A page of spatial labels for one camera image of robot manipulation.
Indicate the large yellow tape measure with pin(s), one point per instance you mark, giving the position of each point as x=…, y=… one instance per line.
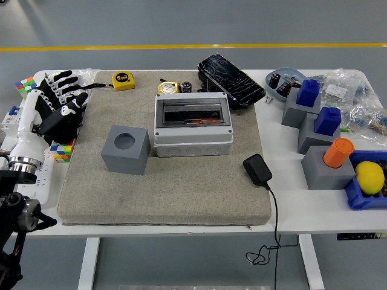
x=122, y=81

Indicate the small green part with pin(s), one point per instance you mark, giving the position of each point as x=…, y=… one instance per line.
x=344, y=130

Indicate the clear bag of components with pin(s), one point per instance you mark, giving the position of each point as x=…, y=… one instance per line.
x=366, y=117
x=335, y=89

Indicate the grey block holder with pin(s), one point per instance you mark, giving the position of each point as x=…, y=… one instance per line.
x=308, y=139
x=320, y=178
x=291, y=114

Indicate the colourful puzzle cube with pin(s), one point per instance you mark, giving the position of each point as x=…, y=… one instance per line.
x=62, y=151
x=25, y=86

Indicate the yellow lemon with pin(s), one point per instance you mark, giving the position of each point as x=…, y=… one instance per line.
x=369, y=178

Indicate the clear plastic bag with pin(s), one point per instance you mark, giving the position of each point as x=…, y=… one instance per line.
x=90, y=75

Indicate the black capacitor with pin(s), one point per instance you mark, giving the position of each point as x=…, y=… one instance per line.
x=186, y=87
x=274, y=80

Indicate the black cloth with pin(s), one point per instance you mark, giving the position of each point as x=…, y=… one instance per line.
x=66, y=133

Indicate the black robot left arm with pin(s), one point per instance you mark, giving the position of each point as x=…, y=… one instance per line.
x=12, y=211

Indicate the blue plastic block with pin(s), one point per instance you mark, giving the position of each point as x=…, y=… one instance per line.
x=327, y=122
x=307, y=95

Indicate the grey-brown mat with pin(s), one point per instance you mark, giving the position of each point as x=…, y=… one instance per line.
x=181, y=193

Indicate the blue storage bin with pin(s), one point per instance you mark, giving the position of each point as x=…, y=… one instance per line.
x=356, y=196

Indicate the small yellow tape measure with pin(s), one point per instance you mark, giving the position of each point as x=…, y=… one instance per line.
x=167, y=87

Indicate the white power strip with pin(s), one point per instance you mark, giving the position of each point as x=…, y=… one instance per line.
x=45, y=181

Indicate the small metal part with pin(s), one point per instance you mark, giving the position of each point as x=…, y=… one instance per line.
x=291, y=81

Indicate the grey block with round hole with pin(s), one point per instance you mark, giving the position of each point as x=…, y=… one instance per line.
x=127, y=163

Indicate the white table leg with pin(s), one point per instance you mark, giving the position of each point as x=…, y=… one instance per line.
x=89, y=262
x=311, y=262

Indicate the blue-grey oval dish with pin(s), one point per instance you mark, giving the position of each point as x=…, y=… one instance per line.
x=272, y=91

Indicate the black table control panel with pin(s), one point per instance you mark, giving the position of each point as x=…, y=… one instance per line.
x=361, y=236

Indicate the grey plastic junction box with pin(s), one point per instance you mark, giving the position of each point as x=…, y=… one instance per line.
x=193, y=145

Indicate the white circuit breaker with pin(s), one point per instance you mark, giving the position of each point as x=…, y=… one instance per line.
x=9, y=121

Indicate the dark components in bin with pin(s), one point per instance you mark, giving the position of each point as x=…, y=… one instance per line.
x=384, y=166

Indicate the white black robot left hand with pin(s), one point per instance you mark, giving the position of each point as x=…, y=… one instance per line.
x=27, y=127

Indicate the black glossy cracked case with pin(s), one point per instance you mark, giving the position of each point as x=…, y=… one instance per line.
x=236, y=81

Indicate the dark brown capacitor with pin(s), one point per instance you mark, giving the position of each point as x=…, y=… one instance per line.
x=283, y=89

